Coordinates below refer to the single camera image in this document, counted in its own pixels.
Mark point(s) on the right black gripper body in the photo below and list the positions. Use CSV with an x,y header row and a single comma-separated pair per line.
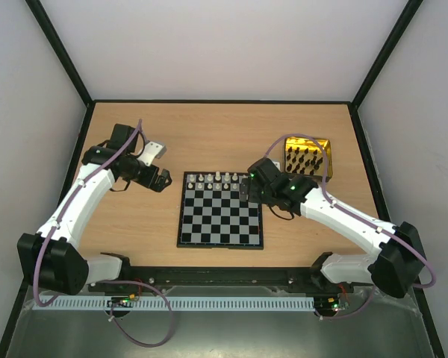
x,y
249,190

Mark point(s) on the white slotted cable duct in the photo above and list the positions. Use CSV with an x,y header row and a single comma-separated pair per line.
x,y
185,304

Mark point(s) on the black frame enclosure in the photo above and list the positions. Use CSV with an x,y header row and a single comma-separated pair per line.
x,y
407,14

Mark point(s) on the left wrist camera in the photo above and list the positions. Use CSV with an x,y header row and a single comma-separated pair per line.
x,y
151,151

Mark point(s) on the black mounting rail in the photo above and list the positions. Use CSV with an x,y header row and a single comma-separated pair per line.
x,y
292,280

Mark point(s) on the black white chessboard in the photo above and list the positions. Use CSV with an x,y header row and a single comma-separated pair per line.
x,y
217,218

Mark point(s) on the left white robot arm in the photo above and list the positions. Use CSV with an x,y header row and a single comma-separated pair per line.
x,y
50,258

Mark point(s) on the gold metal tin tray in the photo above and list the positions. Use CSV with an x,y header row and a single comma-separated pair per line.
x,y
302,156

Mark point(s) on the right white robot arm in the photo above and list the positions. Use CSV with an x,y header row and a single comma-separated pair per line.
x,y
392,258

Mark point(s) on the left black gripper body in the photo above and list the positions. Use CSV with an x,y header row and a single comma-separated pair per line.
x,y
148,181

